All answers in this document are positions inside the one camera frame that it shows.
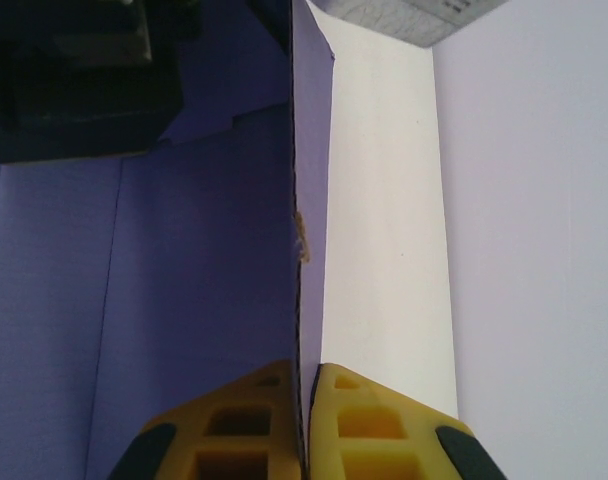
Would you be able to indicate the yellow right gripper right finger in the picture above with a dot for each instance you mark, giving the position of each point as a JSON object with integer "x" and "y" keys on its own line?
{"x": 419, "y": 440}

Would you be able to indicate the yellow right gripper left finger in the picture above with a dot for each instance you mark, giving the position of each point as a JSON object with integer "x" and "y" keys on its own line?
{"x": 184, "y": 430}

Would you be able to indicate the purple cardboard box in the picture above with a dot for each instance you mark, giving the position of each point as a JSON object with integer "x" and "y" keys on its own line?
{"x": 184, "y": 250}

